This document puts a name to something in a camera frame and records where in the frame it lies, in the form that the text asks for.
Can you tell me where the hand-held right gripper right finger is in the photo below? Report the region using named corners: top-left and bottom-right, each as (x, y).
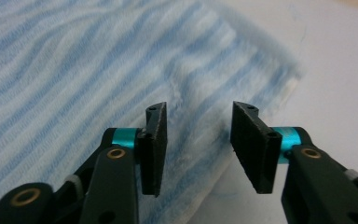
top-left (229, 101), bottom-right (283, 194)

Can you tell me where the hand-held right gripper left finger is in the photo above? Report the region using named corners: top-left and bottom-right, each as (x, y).
top-left (136, 101), bottom-right (168, 198)

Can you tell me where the blue striped towel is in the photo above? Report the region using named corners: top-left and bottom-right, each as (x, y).
top-left (0, 0), bottom-right (306, 224)

